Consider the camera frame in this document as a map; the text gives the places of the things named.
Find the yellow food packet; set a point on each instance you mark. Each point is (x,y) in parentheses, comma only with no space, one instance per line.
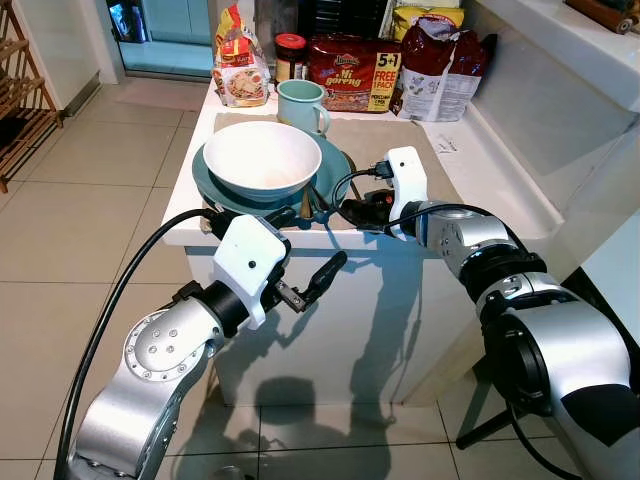
(415,15)

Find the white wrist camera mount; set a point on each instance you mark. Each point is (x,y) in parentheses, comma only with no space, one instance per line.
(408,185)
(250,262)

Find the red instant noodle multipack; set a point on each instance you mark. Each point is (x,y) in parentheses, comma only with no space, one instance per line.
(352,75)

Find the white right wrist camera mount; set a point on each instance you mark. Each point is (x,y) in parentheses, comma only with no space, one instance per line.
(408,185)

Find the blue glass door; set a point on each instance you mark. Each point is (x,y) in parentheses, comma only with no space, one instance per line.
(170,35)

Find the wooden slatted rack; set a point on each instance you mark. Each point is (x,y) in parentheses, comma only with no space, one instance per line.
(25,100)

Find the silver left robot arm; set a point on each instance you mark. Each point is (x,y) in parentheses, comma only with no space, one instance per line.
(150,370)

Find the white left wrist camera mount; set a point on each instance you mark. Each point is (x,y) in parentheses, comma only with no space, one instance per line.
(250,262)

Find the yellow red snack packet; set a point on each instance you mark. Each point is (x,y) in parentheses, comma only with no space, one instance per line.
(240,60)

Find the black metal stand leg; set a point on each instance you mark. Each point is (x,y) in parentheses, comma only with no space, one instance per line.
(490,425)

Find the teal ceramic plate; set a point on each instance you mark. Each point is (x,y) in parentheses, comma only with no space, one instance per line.
(334,168)

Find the pale green mug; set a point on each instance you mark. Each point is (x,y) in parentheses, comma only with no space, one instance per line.
(297,105)

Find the white ceramic bowl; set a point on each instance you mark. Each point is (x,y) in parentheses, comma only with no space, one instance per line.
(262,152)

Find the red and white bag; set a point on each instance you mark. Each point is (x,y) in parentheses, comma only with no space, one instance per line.
(445,70)

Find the dark jar with red lid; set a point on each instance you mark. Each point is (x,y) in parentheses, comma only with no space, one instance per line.
(289,60)

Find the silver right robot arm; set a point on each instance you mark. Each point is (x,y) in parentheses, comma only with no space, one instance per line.
(560,350)

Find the beige placemat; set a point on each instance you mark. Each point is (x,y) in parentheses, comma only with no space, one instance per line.
(385,133)

